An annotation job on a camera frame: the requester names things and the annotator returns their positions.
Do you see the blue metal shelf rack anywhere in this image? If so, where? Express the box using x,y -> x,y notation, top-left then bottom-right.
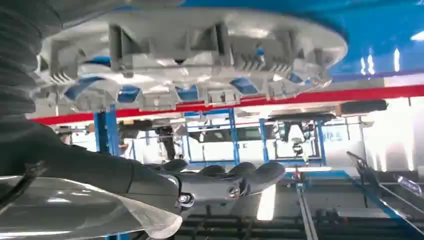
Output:
182,0 -> 424,78
93,105 -> 329,167

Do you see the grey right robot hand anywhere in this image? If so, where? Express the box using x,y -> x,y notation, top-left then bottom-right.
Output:
0,119 -> 286,213

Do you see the glossy pale plastic sheet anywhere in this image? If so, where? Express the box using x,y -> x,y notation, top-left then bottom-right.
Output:
0,175 -> 184,240

